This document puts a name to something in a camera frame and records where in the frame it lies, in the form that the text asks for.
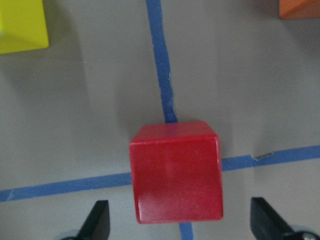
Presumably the yellow wooden block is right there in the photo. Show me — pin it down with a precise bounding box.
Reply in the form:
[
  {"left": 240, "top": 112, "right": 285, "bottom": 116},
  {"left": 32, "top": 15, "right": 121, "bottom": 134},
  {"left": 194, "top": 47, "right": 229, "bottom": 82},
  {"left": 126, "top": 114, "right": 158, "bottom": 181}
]
[{"left": 0, "top": 0, "right": 49, "bottom": 54}]

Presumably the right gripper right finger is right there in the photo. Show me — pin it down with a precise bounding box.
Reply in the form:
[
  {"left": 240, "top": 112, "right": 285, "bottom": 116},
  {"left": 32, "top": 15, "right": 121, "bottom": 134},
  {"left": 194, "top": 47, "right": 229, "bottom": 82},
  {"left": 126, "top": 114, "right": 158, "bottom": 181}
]
[{"left": 250, "top": 197, "right": 295, "bottom": 240}]

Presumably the orange wooden block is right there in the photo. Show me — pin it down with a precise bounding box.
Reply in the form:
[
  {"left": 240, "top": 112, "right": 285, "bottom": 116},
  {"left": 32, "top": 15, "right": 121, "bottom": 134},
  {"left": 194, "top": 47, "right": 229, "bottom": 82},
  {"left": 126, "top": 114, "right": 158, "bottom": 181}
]
[{"left": 279, "top": 0, "right": 320, "bottom": 20}]

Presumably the red wooden block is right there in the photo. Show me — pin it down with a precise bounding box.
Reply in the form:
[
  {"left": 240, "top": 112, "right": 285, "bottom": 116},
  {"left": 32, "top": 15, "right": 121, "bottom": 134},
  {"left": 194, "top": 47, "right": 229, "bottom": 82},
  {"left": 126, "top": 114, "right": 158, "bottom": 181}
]
[{"left": 129, "top": 121, "right": 224, "bottom": 224}]

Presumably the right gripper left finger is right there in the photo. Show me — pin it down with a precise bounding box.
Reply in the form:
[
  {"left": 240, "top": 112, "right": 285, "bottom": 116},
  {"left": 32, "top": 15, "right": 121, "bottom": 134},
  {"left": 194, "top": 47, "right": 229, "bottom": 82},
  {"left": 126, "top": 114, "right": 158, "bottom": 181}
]
[{"left": 76, "top": 200, "right": 111, "bottom": 240}]

